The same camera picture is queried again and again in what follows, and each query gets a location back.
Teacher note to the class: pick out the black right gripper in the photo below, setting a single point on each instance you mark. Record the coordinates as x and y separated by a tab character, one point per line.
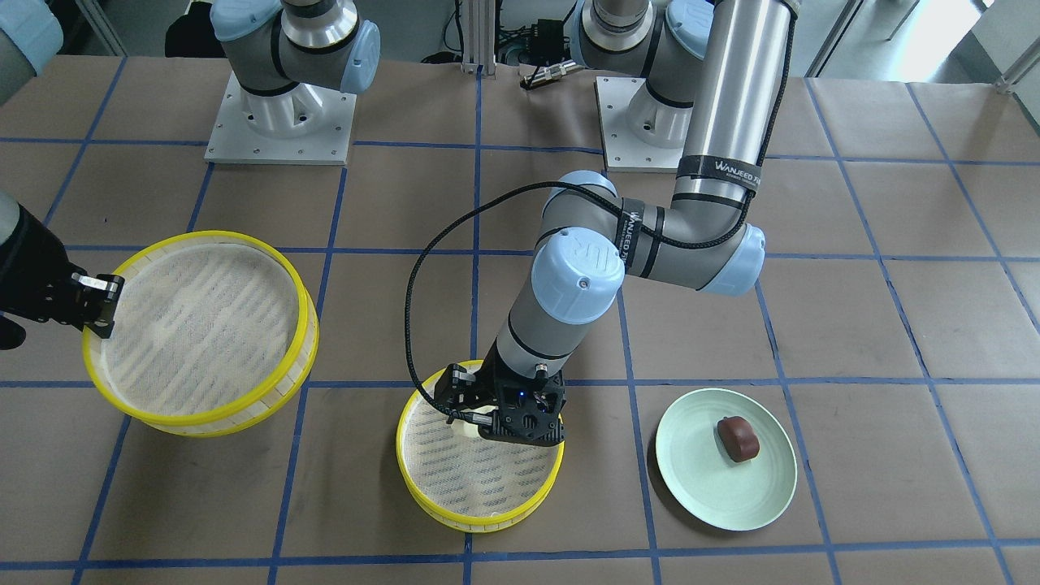
34	276

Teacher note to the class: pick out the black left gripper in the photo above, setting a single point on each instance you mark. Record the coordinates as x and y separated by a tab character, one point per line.
494	375

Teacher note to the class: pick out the white bun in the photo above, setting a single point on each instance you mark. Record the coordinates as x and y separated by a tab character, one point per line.
467	429

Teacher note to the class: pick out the yellow steamer layer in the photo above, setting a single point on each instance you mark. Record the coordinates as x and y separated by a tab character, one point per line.
474	486
214	332

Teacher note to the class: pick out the brown bun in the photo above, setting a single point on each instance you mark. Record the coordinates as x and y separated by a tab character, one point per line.
739	438

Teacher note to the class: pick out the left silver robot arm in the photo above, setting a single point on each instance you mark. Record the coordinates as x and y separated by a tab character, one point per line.
711	78

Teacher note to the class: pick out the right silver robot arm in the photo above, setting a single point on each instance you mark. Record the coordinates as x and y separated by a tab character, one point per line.
30	37

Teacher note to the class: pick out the light green plate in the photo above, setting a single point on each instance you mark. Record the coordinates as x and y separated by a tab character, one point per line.
700	476

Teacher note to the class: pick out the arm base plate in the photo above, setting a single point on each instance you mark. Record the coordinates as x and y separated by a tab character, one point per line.
638	132
307	125

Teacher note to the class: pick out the aluminium frame post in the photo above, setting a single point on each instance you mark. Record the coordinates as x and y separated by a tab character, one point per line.
479	21

